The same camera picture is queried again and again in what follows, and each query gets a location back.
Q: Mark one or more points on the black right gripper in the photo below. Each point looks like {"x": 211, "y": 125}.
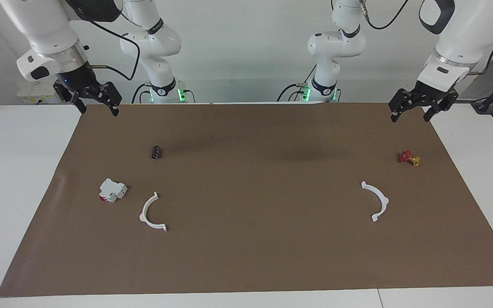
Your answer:
{"x": 75, "y": 79}

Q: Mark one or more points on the white power strip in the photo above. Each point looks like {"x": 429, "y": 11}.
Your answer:
{"x": 32, "y": 94}

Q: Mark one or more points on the small dark connector block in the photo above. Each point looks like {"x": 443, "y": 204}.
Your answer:
{"x": 157, "y": 152}

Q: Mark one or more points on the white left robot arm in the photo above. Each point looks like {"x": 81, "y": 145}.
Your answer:
{"x": 464, "y": 38}

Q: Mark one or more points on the white circuit breaker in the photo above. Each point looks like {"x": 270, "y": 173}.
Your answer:
{"x": 111, "y": 189}

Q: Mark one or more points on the red yellow valve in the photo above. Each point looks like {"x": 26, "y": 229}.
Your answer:
{"x": 405, "y": 156}

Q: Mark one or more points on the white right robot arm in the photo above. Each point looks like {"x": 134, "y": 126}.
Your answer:
{"x": 45, "y": 30}

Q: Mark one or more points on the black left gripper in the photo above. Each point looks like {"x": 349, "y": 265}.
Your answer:
{"x": 432, "y": 96}

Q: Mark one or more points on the brown table mat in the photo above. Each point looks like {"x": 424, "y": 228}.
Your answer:
{"x": 246, "y": 192}

